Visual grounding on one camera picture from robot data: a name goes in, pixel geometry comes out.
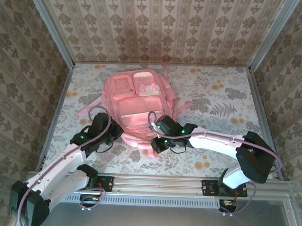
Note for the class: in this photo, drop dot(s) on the grey metal panel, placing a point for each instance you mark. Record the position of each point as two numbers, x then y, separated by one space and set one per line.
156 220

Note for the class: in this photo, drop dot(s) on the aluminium side rail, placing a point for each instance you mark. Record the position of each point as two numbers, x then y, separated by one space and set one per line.
260 102
60 101

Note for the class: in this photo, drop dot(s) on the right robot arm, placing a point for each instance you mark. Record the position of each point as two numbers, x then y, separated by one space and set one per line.
215 140

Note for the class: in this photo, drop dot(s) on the floral tablecloth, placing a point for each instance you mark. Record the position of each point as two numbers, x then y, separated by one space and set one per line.
217 83

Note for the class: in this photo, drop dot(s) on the pink backpack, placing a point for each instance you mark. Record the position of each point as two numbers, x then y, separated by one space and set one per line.
138 105

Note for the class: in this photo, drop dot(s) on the aluminium frame post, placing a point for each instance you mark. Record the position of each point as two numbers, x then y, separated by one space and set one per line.
51 26
272 35

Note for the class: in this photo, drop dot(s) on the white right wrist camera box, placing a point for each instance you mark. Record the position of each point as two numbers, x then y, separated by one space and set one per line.
154 128

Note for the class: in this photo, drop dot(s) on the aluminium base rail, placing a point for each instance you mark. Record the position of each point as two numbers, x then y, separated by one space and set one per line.
158 184

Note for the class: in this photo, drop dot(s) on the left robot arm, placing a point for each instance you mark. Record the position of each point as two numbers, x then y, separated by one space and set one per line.
61 161

